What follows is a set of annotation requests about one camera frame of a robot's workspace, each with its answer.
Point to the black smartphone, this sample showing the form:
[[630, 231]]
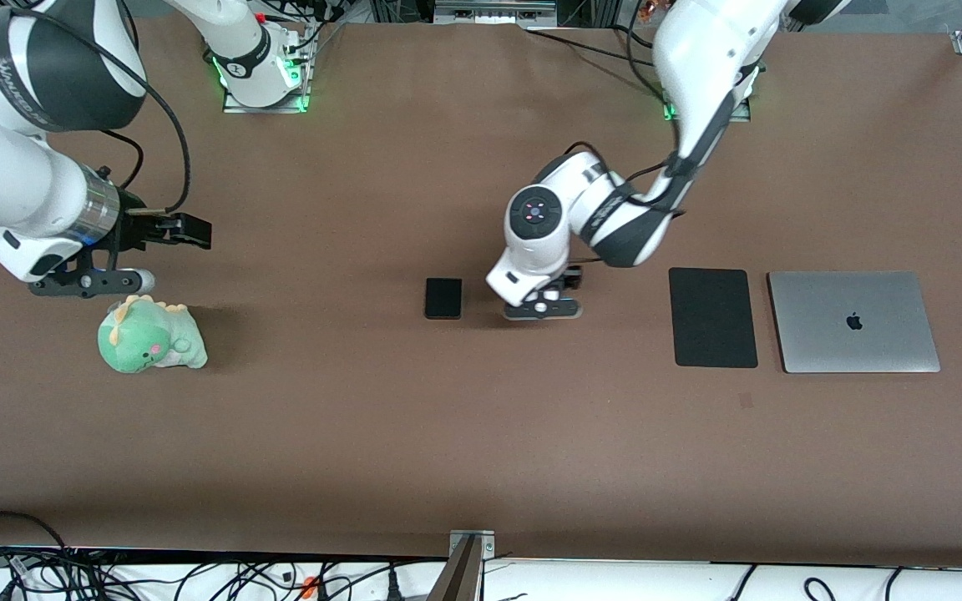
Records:
[[443, 299]]

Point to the silver apple laptop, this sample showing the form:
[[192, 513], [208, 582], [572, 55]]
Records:
[[853, 321]]

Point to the green dinosaur plush toy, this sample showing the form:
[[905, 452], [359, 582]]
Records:
[[143, 338]]

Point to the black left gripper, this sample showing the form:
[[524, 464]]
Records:
[[569, 279]]

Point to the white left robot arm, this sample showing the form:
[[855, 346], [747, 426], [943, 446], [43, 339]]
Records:
[[531, 250]]

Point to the black mouse pad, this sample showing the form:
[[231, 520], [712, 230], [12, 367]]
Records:
[[713, 317]]

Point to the grey metal device box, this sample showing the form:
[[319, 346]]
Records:
[[493, 12]]

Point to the silver metal bracket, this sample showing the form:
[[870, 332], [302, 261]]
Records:
[[485, 544]]

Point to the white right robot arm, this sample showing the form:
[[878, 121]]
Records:
[[13, 184]]

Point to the dark camera pole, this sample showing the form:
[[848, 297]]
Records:
[[458, 580]]

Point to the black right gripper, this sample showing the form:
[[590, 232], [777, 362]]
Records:
[[137, 227]]

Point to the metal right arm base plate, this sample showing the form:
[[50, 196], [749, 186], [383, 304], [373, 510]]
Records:
[[235, 108]]

